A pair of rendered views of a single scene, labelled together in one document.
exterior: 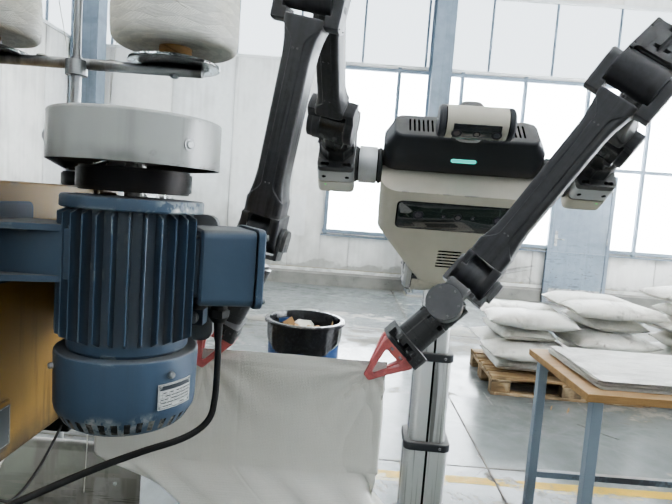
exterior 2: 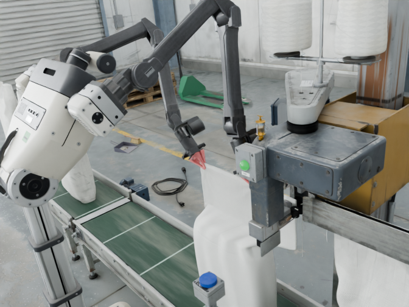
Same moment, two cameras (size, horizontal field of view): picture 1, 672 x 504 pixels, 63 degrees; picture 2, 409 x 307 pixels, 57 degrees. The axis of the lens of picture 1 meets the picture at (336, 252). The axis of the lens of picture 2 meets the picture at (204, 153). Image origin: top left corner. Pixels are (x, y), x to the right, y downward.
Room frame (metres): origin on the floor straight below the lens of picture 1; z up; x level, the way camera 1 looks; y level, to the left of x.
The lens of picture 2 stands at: (1.83, 1.05, 1.74)
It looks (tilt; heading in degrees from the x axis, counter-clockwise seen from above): 23 degrees down; 230
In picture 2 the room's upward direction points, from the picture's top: 6 degrees counter-clockwise
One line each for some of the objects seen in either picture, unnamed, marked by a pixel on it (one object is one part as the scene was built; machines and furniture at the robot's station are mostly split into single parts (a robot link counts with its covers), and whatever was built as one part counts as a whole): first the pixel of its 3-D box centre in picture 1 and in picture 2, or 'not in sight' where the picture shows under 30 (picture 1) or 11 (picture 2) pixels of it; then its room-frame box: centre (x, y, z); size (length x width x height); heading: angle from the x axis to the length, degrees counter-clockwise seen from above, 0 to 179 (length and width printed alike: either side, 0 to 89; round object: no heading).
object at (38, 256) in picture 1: (38, 245); not in sight; (0.57, 0.31, 1.27); 0.12 x 0.09 x 0.09; 0
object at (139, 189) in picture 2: not in sight; (131, 189); (0.60, -1.40, 0.35); 0.30 x 0.15 x 0.15; 90
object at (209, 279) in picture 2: not in sight; (208, 281); (1.22, 0.25, 0.84); 0.06 x 0.06 x 0.02
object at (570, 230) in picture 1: (579, 240); not in sight; (8.84, -3.89, 1.05); 1.00 x 0.10 x 2.10; 90
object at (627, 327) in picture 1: (602, 319); not in sight; (4.41, -2.20, 0.57); 0.66 x 0.43 x 0.13; 0
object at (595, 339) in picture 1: (606, 339); not in sight; (4.19, -2.15, 0.45); 0.66 x 0.42 x 0.13; 95
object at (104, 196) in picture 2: not in sight; (47, 172); (0.90, -2.37, 0.34); 2.21 x 0.39 x 0.09; 90
